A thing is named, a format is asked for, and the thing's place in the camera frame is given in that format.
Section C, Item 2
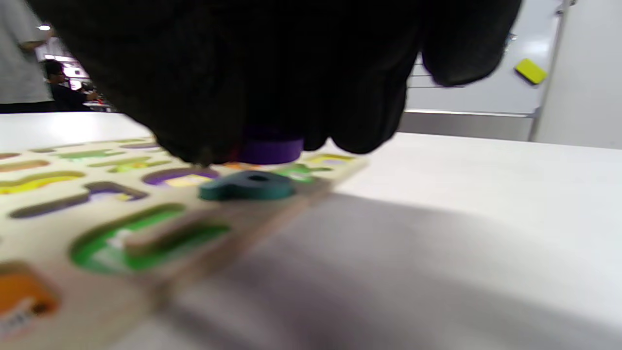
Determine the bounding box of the group of colourful puzzle letters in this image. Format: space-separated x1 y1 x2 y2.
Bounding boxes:
0 139 358 316

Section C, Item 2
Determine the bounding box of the wooden alphabet puzzle board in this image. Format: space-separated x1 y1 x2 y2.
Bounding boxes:
0 138 370 350

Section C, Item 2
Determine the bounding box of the blue letter block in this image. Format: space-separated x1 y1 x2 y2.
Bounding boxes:
238 125 305 165

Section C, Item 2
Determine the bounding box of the white rolling whiteboard stand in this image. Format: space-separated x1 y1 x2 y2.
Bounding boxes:
398 0 579 141

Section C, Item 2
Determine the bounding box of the person's right hand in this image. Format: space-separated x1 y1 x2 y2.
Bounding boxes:
27 0 523 166

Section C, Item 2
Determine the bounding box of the yellow whiteboard eraser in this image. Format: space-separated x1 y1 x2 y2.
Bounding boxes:
515 58 549 85

